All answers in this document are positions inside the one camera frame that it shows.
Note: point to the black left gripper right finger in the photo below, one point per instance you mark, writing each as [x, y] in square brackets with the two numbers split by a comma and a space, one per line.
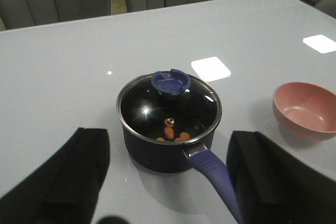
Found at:
[272, 186]

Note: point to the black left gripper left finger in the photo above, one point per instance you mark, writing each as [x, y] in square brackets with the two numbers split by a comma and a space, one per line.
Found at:
[65, 188]

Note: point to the glass lid with blue knob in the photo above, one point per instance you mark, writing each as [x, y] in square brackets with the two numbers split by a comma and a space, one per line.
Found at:
[189, 104]

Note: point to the pink bowl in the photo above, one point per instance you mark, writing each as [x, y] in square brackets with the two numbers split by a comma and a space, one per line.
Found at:
[304, 112]

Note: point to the dark blue saucepan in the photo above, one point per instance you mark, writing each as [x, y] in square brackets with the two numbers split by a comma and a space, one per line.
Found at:
[177, 158]

